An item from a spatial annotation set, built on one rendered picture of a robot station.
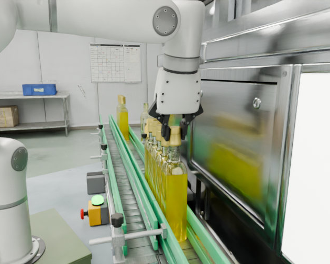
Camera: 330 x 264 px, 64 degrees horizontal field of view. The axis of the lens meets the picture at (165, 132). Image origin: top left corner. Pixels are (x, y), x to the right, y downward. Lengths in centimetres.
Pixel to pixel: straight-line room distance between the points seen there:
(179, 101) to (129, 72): 597
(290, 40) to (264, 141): 19
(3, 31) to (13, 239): 52
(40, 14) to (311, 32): 41
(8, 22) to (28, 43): 622
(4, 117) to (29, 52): 152
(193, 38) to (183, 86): 10
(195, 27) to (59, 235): 68
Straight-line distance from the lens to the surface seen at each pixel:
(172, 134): 62
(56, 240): 87
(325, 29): 45
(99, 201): 104
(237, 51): 63
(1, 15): 42
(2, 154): 69
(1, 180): 71
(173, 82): 56
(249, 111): 58
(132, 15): 45
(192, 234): 71
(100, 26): 45
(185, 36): 54
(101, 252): 94
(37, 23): 49
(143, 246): 72
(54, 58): 655
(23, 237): 79
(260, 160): 55
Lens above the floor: 130
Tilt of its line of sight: 12 degrees down
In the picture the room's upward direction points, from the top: straight up
